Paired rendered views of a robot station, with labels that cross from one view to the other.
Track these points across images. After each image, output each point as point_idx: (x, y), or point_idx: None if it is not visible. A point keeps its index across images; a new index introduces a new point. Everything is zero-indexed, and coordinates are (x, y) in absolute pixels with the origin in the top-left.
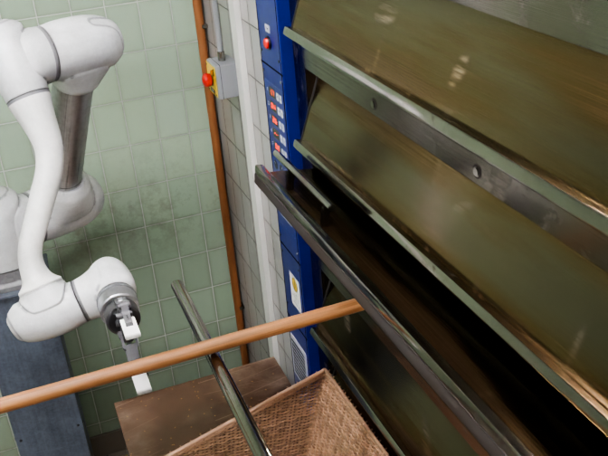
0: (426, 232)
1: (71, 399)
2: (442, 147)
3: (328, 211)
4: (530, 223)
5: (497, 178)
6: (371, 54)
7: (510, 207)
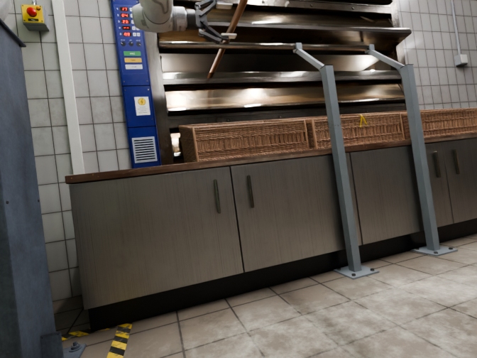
0: None
1: (34, 168)
2: (248, 0)
3: None
4: (276, 12)
5: (270, 1)
6: None
7: (269, 11)
